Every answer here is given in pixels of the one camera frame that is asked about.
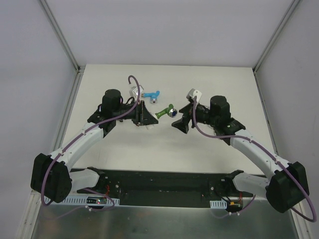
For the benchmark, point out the blue faucet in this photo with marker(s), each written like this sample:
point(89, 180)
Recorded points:
point(152, 96)

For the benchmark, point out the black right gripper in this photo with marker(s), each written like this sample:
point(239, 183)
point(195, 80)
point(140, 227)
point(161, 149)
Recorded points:
point(188, 115)

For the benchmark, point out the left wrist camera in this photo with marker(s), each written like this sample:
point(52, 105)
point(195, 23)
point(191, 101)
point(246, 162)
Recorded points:
point(134, 91)

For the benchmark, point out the green faucet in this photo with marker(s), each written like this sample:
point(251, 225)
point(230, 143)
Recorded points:
point(169, 111)

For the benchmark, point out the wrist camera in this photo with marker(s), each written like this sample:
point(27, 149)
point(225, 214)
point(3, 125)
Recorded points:
point(134, 91)
point(193, 93)

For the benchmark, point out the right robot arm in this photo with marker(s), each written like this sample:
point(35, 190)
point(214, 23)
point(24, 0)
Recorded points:
point(284, 184)

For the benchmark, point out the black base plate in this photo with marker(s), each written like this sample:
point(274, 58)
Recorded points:
point(167, 189)

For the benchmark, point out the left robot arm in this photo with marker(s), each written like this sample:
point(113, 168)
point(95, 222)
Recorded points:
point(52, 176)

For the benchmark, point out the white cable duct left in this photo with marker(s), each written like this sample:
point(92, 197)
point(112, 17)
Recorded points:
point(90, 201)

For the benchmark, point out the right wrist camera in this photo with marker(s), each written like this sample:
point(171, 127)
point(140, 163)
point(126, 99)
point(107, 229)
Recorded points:
point(193, 93)

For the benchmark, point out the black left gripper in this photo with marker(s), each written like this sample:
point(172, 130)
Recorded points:
point(142, 113)

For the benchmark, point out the aluminium frame post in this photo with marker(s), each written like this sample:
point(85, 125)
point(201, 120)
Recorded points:
point(276, 34)
point(59, 34)

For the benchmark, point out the aluminium frame post left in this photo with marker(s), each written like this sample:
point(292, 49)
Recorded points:
point(59, 34)

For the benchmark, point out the white cable duct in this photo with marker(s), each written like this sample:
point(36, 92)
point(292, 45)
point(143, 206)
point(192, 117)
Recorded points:
point(221, 204)
point(90, 201)

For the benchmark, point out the white cable duct right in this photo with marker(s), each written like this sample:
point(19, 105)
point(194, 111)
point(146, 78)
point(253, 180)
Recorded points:
point(221, 204)

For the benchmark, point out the aluminium frame post right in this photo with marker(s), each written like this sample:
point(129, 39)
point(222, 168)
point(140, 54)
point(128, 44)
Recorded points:
point(276, 34)

